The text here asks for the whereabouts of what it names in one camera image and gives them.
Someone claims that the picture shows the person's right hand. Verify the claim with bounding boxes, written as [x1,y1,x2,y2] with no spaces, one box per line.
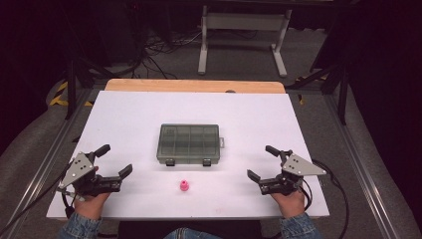
[270,188,307,219]

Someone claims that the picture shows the wooden table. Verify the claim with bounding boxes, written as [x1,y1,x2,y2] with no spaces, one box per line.
[105,78,287,95]

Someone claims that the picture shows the yellow black floor tape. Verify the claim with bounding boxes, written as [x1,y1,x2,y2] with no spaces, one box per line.
[49,81,95,108]

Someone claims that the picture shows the white metal stand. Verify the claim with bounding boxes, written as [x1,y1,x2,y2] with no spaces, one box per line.
[197,4,294,79]

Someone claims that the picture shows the bundle of black floor cables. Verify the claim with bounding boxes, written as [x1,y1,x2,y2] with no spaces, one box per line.
[130,29,204,80]

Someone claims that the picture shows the person's legs in jeans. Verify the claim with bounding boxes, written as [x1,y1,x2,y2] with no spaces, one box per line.
[163,227,224,239]

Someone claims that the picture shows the black tripod stand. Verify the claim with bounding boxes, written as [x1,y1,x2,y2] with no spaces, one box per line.
[64,58,115,120]
[286,61,350,126]

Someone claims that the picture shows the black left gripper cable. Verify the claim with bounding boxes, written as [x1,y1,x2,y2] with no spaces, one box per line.
[0,158,79,237]

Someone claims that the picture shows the aluminium floor rail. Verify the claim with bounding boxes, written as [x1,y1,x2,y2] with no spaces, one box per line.
[322,94,401,239]
[0,89,98,239]

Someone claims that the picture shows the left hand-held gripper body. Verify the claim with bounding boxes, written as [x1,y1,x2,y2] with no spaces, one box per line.
[57,151,122,201]

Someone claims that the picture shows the person's left hand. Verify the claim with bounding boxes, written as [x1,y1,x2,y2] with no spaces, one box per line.
[74,192,111,221]

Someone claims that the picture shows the grey clear plastic organizer box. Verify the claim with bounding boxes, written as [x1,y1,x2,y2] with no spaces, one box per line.
[155,123,226,167]

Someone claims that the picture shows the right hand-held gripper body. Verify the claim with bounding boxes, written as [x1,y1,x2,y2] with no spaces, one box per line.
[258,152,328,196]

